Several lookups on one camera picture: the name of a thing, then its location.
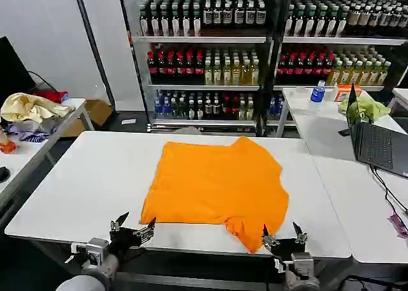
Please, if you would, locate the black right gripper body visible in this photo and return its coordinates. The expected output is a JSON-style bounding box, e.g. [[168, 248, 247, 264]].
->
[[270, 238, 307, 262]]

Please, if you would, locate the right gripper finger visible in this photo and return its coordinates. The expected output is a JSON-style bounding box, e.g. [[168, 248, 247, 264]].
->
[[292, 221, 309, 245], [261, 223, 282, 253]]

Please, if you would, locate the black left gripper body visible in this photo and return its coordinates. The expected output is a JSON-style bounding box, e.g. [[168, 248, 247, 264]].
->
[[108, 227, 144, 257]]

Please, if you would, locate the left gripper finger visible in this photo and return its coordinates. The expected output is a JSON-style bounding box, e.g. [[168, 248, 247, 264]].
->
[[133, 216, 157, 246], [110, 211, 130, 233]]

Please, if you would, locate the orange shirt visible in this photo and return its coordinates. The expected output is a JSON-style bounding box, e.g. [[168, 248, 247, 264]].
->
[[138, 135, 290, 254]]

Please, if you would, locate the white side table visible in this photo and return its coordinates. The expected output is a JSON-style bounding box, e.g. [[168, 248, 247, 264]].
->
[[310, 155, 408, 264]]

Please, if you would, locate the pink packet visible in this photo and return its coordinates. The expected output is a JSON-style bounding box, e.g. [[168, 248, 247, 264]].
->
[[387, 213, 408, 240]]

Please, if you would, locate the white desk with laptop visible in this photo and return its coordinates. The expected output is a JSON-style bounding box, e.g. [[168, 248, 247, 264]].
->
[[275, 86, 408, 164]]

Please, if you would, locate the cardboard box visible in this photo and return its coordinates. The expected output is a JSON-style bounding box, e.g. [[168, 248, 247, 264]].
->
[[62, 98, 113, 138]]

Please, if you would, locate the white desk with clothes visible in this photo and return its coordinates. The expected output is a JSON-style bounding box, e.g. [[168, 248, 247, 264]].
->
[[0, 97, 96, 215]]

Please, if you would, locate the black laptop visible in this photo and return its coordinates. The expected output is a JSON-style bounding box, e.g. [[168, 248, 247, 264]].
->
[[346, 82, 408, 179]]

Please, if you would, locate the blue patterned cloth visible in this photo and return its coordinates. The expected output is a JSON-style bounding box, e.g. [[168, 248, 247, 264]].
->
[[6, 121, 52, 144]]

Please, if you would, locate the small orange object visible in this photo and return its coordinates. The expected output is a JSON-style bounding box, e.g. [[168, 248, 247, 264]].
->
[[0, 131, 17, 154]]

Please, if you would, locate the blue water bottle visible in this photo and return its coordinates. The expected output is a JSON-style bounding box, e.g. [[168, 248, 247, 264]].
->
[[308, 80, 326, 114]]

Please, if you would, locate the red cloth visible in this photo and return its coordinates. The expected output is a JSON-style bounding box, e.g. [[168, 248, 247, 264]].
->
[[34, 90, 69, 103]]

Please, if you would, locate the green cloth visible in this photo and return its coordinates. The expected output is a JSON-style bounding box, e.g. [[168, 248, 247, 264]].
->
[[339, 95, 392, 125]]

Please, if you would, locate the pale yellow cloth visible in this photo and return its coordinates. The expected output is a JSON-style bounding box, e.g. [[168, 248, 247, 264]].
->
[[0, 92, 75, 124]]

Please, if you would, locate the orange and white box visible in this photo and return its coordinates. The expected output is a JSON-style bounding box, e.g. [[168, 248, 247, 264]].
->
[[334, 84, 363, 103]]

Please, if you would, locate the small white table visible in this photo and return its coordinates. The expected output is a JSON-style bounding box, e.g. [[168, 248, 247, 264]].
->
[[389, 87, 408, 114]]

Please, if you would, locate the black partition pole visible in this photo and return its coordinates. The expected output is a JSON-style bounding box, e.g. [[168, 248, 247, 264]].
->
[[71, 0, 116, 112]]

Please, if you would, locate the shelf of drink bottles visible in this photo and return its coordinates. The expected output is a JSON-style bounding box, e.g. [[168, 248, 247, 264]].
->
[[127, 0, 277, 135], [273, 0, 408, 128]]

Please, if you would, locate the black monitor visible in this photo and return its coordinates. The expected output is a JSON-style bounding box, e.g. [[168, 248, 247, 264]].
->
[[0, 35, 36, 107]]

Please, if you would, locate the black laptop cable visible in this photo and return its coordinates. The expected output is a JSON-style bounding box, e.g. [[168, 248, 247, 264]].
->
[[368, 164, 408, 216]]

